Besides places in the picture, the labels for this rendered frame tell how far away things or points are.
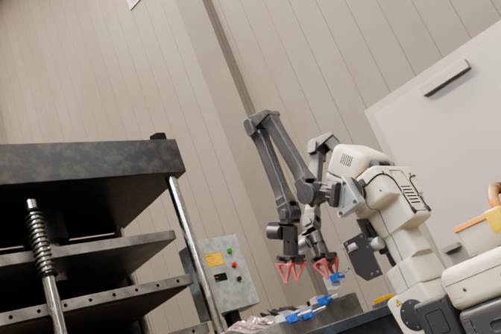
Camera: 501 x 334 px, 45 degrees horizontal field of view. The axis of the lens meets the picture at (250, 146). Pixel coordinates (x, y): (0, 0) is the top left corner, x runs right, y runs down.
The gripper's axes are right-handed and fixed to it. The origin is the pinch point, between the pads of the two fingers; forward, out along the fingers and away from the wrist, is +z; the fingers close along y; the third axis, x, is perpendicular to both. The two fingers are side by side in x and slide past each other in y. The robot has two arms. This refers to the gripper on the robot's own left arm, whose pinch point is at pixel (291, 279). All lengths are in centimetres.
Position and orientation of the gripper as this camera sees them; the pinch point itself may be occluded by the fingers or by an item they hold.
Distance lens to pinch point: 228.3
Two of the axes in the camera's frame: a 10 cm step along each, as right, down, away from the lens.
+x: 7.5, -0.5, -6.6
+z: 0.1, 10.0, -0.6
